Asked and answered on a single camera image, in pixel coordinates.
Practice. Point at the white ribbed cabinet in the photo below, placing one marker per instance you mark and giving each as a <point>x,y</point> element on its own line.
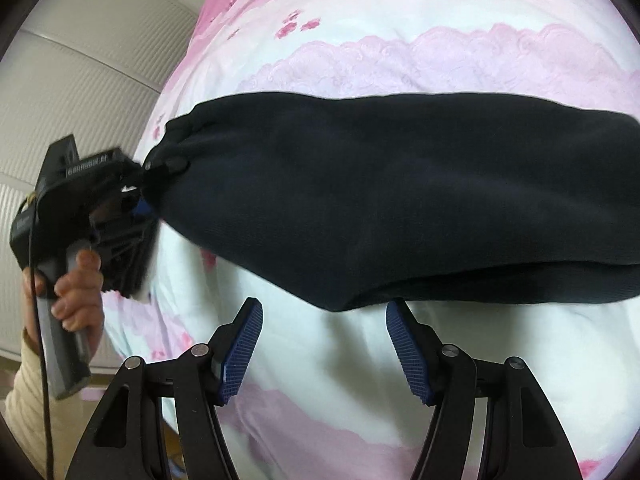
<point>85,85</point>

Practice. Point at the black pants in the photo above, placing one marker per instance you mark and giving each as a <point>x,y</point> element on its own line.
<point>390,200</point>

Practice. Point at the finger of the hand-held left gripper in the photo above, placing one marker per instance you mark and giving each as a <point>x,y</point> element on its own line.
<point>150,180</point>

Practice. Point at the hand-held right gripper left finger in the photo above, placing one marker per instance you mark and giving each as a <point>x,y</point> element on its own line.
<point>241,350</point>

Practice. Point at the person's left hand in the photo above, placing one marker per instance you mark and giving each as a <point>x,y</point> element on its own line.
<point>75,295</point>

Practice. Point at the pink and white floral bedsheet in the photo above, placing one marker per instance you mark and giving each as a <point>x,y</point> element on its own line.
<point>400,45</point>

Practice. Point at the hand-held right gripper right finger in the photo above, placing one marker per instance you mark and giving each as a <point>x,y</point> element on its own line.
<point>409,355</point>

